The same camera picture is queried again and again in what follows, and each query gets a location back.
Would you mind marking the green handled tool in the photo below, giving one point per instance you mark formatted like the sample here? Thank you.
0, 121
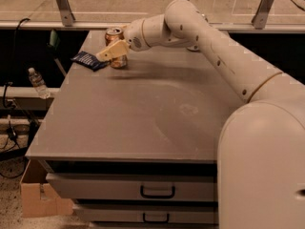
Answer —
53, 46

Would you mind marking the orange soda can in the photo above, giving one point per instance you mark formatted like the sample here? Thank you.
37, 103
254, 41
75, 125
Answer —
111, 35

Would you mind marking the cardboard box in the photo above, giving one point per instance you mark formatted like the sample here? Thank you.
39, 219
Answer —
38, 198

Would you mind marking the left metal bracket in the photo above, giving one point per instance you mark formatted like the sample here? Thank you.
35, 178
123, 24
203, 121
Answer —
67, 17

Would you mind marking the grey upper drawer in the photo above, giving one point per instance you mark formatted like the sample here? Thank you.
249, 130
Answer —
134, 187

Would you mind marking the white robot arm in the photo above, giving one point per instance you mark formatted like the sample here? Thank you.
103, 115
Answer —
261, 149

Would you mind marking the white green soda can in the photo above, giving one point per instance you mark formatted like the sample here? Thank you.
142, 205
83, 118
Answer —
194, 48

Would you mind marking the grey drawer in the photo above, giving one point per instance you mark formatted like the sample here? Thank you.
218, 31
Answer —
146, 213
134, 187

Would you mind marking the right metal bracket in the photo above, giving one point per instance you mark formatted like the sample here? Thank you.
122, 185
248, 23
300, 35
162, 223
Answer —
261, 16

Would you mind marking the blue rxbar blueberry wrapper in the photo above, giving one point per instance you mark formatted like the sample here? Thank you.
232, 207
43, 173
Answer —
89, 61

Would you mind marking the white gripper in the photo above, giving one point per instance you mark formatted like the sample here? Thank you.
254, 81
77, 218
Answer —
134, 35

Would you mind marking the clear plastic water bottle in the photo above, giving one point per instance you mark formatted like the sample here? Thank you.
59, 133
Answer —
38, 83

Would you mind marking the grey lower drawer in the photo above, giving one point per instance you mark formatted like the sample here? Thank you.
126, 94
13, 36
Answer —
146, 213

